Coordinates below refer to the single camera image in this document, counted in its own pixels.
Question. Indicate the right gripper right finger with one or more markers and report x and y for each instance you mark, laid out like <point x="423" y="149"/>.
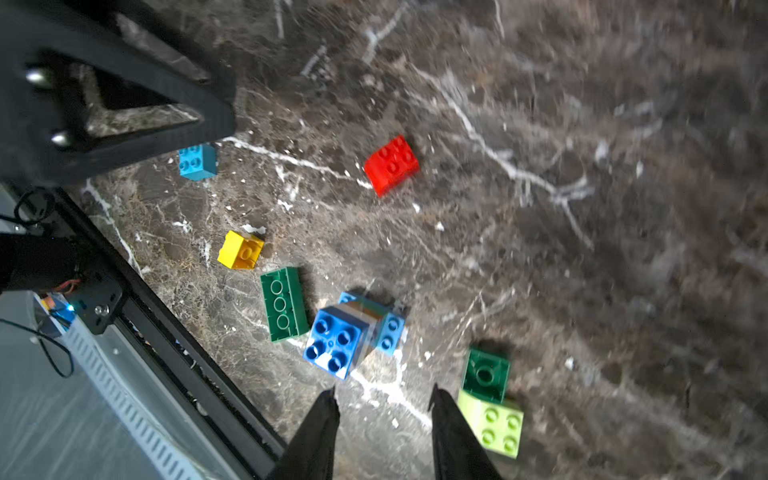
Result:
<point x="457" y="454"/>

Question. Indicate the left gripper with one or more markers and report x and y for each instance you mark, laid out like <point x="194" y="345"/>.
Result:
<point x="59" y="59"/>

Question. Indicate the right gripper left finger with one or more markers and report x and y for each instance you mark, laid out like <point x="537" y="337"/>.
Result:
<point x="311" y="452"/>

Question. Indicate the dark blue lego brick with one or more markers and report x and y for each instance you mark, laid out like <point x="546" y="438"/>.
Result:
<point x="340" y="338"/>

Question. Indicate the long green lego brick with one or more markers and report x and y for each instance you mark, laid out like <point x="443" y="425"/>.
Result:
<point x="284" y="304"/>

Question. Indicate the red lego brick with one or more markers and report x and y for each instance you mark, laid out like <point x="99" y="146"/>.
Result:
<point x="391" y="165"/>

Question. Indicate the long blue lego brick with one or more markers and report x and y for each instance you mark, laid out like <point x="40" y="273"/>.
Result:
<point x="389" y="326"/>

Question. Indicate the cream lego brick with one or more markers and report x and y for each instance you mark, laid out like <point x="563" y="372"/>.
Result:
<point x="497" y="427"/>

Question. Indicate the dark green lego brick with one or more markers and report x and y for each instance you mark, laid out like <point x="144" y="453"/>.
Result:
<point x="486" y="375"/>

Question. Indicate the cyan lego brick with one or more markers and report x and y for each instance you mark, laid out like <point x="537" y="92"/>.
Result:
<point x="198" y="162"/>

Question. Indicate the yellow lego brick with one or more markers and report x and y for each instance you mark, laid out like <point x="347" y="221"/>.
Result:
<point x="239" y="252"/>

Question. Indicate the white perforated strip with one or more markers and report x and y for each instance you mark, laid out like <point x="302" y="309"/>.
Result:
<point x="163" y="452"/>

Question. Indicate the small circuit board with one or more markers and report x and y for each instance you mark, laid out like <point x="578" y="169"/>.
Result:
<point x="58" y="308"/>

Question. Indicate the black mounting rail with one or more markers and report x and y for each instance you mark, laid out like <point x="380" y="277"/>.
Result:
<point x="157" y="332"/>

